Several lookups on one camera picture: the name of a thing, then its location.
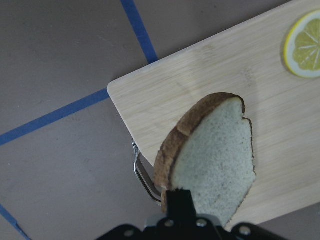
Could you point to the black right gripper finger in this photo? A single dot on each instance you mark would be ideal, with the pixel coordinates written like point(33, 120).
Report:
point(180, 206)

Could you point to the white bread slice top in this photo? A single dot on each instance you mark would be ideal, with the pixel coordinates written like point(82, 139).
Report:
point(210, 153)

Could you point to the wooden cutting board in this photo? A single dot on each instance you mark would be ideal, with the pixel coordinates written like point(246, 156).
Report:
point(246, 60)

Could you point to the lemon slice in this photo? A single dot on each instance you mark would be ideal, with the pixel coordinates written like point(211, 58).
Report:
point(301, 51)

